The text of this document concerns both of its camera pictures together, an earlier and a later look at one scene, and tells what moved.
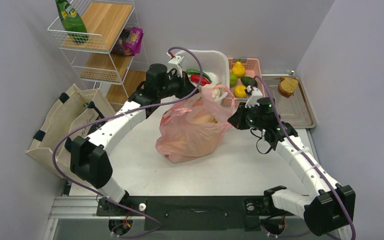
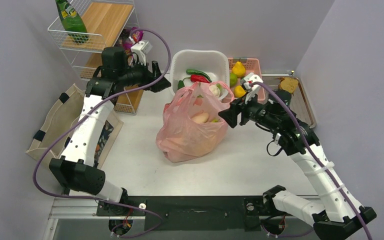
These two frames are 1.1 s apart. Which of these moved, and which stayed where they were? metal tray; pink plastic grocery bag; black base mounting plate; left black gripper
Moved: left black gripper
Stayed: metal tray; black base mounting plate; pink plastic grocery bag
